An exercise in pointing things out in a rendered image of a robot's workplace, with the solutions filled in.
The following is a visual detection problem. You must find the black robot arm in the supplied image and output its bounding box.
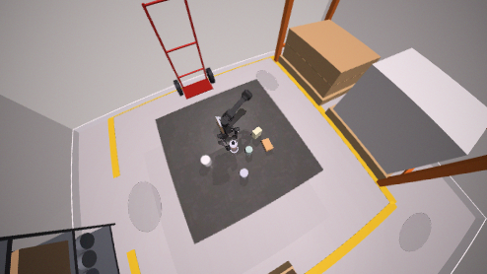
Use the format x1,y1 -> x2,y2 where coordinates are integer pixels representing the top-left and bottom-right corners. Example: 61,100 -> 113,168
219,90 -> 252,134

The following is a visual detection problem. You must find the brown cardboard box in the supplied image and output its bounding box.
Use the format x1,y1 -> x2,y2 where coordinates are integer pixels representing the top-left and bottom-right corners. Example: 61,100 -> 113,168
261,138 -> 273,152

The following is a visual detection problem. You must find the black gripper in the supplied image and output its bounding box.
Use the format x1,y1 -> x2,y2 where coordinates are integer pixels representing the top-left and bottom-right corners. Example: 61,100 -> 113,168
217,123 -> 240,144

